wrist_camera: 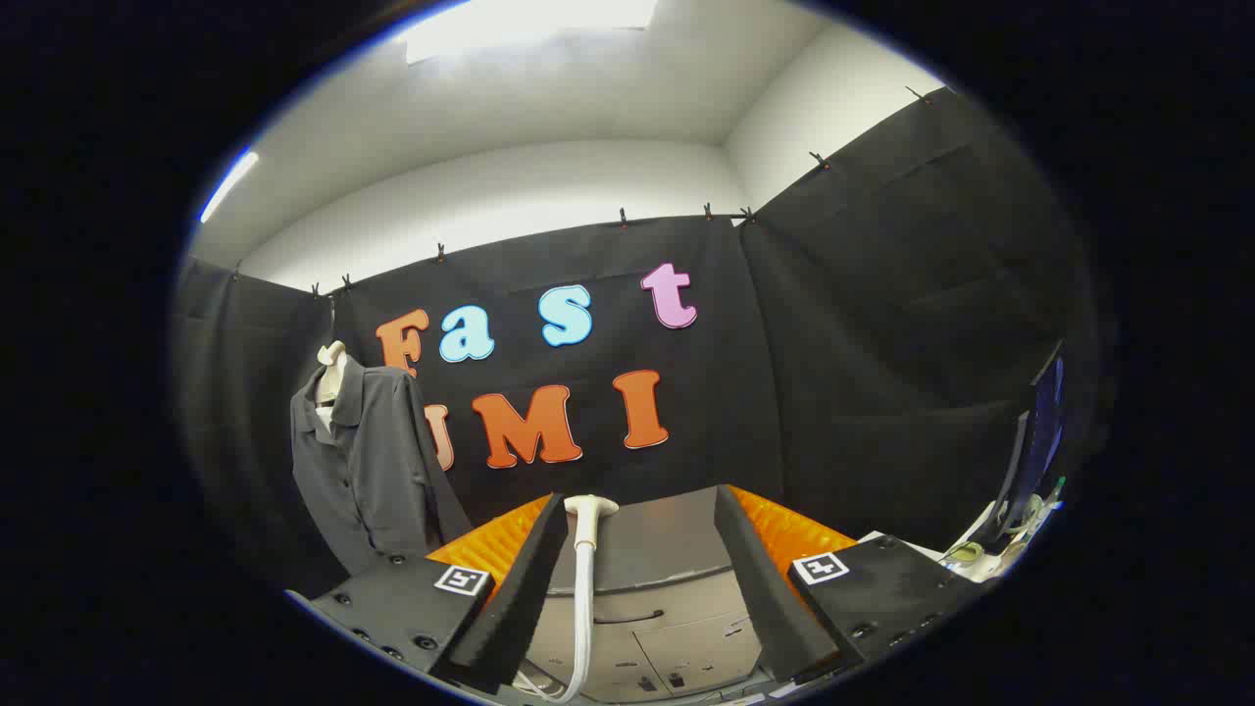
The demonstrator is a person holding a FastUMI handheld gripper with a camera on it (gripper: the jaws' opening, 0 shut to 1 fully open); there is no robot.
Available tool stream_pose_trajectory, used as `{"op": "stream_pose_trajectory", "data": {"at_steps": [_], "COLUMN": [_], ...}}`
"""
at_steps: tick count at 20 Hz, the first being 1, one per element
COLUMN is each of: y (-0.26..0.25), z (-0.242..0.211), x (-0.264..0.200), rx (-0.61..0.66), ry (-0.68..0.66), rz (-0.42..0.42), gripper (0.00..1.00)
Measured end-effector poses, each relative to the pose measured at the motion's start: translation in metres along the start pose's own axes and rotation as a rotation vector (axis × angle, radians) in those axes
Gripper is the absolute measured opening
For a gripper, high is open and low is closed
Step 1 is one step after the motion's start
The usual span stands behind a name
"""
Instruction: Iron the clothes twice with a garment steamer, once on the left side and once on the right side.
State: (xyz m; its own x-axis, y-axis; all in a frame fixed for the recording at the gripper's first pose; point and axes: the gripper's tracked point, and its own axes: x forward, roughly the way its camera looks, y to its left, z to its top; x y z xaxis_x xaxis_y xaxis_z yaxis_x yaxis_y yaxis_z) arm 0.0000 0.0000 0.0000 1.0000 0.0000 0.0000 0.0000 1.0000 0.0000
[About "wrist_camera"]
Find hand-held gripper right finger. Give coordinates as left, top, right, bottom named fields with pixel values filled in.
left=714, top=483, right=986, bottom=685

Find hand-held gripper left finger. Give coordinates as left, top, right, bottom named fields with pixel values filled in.
left=286, top=492, right=570, bottom=695

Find white garment steamer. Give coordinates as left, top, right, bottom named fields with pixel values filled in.
left=515, top=493, right=621, bottom=704

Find grey button shirt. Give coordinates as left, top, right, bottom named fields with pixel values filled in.
left=290, top=358, right=474, bottom=578

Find grey cabinet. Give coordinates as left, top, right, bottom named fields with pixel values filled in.
left=510, top=485, right=785, bottom=704

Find white mannequin torso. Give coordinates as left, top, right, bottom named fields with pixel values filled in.
left=314, top=340, right=350, bottom=438

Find ceiling light strip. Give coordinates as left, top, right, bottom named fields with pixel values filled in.
left=199, top=149, right=261, bottom=225

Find ceiling light panel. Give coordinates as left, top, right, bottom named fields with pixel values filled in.
left=402, top=0, right=658, bottom=65

